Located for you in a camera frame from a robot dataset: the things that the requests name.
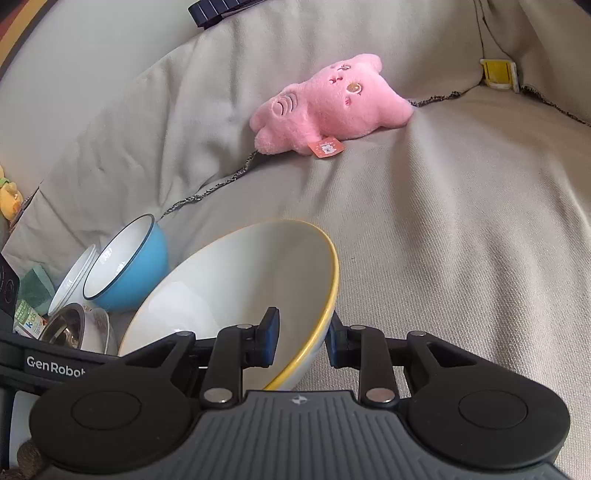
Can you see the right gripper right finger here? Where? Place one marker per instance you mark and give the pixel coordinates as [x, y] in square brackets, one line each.
[375, 356]

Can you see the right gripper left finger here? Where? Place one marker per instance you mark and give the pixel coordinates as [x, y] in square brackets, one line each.
[234, 349]

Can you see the white bowl yellow rim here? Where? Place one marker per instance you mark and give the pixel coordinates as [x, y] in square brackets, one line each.
[288, 264]

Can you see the stainless steel bowl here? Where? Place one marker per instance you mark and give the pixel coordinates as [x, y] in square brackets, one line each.
[68, 327]

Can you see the white patterned bowl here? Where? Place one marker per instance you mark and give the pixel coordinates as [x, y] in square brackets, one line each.
[71, 288]

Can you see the blue bowl white inside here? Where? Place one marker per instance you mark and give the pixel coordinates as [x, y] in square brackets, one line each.
[129, 267]

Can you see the kids vitamin bottle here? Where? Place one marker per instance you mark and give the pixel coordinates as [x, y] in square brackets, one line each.
[27, 322]

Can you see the green cloth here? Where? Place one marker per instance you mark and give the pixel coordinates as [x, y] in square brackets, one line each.
[37, 290]

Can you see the beige sofa cover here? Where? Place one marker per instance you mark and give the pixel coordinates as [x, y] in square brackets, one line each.
[471, 223]

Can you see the yellow duck plush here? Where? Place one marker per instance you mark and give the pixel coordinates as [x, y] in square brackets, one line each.
[11, 199]

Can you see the pink plush toy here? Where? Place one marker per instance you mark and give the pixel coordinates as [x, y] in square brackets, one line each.
[346, 100]

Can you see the yellow white small box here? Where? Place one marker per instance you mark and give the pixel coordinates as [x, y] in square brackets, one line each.
[501, 74]

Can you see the navy ribbed cushion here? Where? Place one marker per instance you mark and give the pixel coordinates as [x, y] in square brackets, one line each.
[208, 13]

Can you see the framed wall picture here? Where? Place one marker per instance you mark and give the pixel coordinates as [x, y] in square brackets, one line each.
[18, 20]

